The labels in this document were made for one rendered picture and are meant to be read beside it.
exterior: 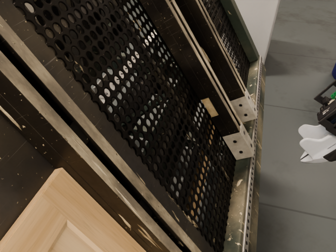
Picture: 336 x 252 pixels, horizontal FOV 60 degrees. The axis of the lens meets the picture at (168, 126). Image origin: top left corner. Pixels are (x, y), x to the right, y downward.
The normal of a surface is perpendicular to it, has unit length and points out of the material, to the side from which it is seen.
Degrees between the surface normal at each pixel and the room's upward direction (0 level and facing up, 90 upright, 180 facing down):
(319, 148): 93
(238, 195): 33
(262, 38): 90
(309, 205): 0
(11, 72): 57
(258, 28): 90
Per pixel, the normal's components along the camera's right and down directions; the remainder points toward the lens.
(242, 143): -0.27, 0.62
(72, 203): 0.81, -0.26
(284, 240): 0.00, -0.76
